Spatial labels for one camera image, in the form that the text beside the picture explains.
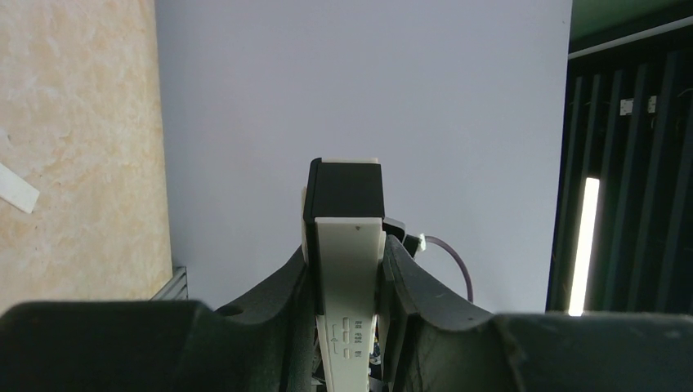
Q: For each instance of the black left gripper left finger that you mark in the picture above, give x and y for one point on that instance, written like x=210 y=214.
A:
x=261 y=341

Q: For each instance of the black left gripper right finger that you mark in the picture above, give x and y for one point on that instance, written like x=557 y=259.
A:
x=432 y=339

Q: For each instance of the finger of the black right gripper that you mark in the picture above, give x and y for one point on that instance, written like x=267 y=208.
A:
x=395 y=228

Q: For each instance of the long white remote control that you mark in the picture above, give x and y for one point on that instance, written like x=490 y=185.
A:
x=343 y=243

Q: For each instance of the white remote battery cover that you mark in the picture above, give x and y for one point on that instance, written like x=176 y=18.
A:
x=18 y=192

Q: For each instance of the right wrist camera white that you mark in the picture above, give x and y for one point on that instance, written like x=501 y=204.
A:
x=415 y=244

